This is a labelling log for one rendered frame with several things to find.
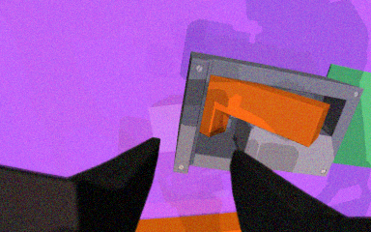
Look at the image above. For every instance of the orange l-shaped part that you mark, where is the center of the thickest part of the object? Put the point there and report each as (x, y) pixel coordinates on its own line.
(292, 116)

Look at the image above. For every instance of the grey tray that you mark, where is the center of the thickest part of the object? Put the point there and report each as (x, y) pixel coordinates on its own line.
(345, 137)

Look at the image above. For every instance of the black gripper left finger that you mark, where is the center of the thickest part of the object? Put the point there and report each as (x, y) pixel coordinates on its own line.
(109, 197)

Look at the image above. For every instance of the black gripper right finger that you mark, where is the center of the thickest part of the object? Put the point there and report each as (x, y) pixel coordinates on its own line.
(266, 202)

